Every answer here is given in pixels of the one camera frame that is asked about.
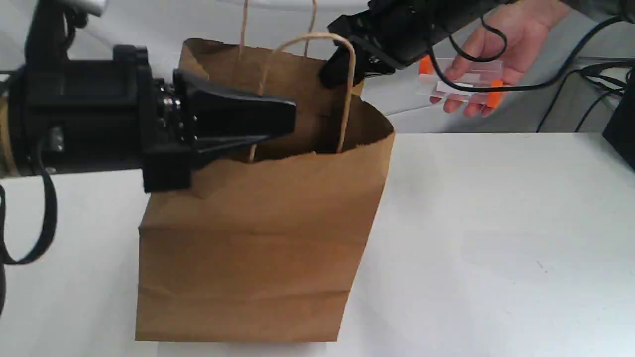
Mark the brown paper bag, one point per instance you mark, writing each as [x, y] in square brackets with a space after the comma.
[265, 245]

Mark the person's bare hand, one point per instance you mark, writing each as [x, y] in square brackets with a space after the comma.
[526, 25]

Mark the black box at right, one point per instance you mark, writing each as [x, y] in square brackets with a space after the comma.
[620, 130]

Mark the white draped backdrop cloth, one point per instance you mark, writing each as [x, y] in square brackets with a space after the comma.
[163, 25]

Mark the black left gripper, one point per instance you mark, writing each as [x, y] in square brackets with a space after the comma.
[103, 115]

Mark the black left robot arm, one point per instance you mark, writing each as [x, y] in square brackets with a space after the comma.
[51, 34]

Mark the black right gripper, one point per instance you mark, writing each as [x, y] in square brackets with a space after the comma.
[388, 35]

